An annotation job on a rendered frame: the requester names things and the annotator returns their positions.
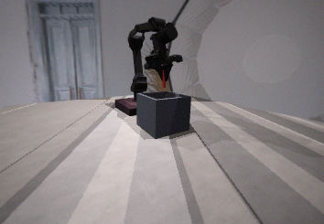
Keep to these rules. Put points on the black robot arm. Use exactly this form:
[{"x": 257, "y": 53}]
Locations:
[{"x": 165, "y": 33}]

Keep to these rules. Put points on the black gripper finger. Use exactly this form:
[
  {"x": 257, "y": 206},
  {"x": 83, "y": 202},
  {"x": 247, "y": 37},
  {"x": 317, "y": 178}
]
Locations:
[
  {"x": 159, "y": 71},
  {"x": 166, "y": 69}
]

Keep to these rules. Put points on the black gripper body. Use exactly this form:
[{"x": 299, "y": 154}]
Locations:
[{"x": 166, "y": 60}]

